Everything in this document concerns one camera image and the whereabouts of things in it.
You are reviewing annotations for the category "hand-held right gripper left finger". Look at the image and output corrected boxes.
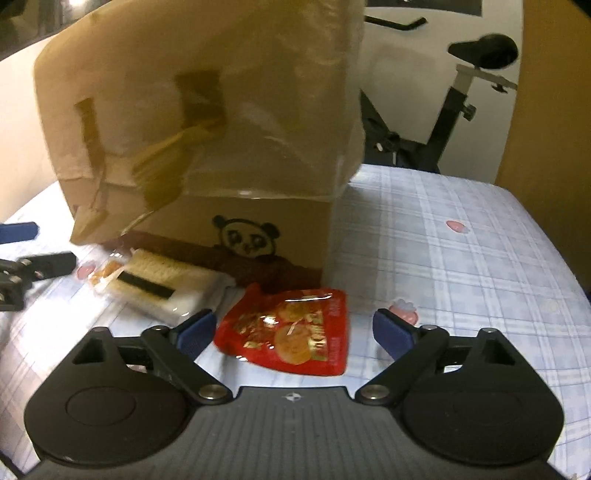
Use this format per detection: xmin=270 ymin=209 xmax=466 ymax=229
xmin=65 ymin=308 xmax=233 ymax=406

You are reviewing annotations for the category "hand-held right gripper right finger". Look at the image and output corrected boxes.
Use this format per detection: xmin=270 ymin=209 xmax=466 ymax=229
xmin=353 ymin=308 xmax=520 ymax=407

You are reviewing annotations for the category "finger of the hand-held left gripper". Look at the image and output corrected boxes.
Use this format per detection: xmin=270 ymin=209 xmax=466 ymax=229
xmin=0 ymin=251 xmax=77 ymax=311
xmin=0 ymin=222 xmax=38 ymax=244

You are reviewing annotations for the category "clear rice cracker packet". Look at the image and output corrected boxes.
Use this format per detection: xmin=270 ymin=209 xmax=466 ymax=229
xmin=88 ymin=247 xmax=232 ymax=326

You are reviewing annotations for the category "red snack packet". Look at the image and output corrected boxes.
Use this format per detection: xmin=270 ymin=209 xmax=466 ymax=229
xmin=213 ymin=282 xmax=348 ymax=377

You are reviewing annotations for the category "brown paper bag with panda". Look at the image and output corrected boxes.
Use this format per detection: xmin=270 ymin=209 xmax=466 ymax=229
xmin=33 ymin=0 xmax=365 ymax=289

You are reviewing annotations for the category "checked bed sheet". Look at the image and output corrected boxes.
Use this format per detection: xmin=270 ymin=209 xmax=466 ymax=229
xmin=0 ymin=164 xmax=591 ymax=480

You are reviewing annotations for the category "black exercise bike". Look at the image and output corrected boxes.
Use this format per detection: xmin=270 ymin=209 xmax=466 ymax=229
xmin=358 ymin=16 xmax=520 ymax=175

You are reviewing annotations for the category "orange wooden door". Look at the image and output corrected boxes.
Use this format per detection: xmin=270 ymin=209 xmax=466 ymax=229
xmin=494 ymin=0 xmax=591 ymax=296

